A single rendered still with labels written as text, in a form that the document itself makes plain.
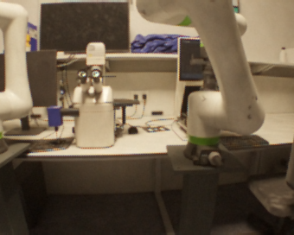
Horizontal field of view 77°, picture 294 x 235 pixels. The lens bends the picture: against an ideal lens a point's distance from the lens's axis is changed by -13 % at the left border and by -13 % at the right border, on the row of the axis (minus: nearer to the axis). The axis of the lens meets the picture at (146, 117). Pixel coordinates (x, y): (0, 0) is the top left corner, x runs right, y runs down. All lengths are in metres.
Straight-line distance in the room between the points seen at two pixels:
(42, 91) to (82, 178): 0.99
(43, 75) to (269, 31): 2.17
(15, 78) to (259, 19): 2.22
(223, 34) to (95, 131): 0.74
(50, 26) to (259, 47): 1.99
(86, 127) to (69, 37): 0.89
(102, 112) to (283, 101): 1.93
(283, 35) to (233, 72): 2.08
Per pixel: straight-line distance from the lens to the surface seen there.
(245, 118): 0.64
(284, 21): 2.66
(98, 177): 2.01
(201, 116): 0.73
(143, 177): 2.02
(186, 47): 1.33
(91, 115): 1.01
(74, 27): 1.73
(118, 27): 1.69
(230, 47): 0.54
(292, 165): 1.07
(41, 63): 1.38
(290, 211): 1.26
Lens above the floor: 1.10
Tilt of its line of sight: 11 degrees down
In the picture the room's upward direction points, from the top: straight up
